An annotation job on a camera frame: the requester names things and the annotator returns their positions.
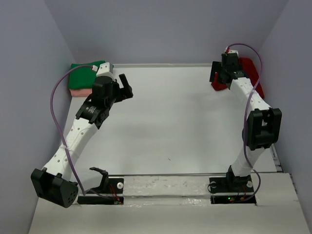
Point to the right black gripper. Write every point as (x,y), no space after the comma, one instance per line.
(217,68)

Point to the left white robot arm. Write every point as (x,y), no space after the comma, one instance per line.
(52,182)

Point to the folded pink t shirt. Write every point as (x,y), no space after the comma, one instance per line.
(77,93)

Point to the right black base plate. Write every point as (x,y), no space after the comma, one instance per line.
(223,192)

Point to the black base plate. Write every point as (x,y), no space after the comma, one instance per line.
(223,192)
(108,192)

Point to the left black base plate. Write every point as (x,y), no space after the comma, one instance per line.
(108,192)

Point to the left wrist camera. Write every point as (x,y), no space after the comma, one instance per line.
(105,70)

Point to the folded green t shirt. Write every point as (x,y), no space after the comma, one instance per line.
(85,77)

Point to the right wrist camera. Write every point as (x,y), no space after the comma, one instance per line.
(228,50)

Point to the red t shirt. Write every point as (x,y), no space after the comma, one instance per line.
(247,66)

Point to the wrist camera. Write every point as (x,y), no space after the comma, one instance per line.
(105,70)
(228,50)

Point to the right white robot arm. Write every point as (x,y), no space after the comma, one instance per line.
(260,129)

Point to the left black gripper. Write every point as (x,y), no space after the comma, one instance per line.
(123,93)

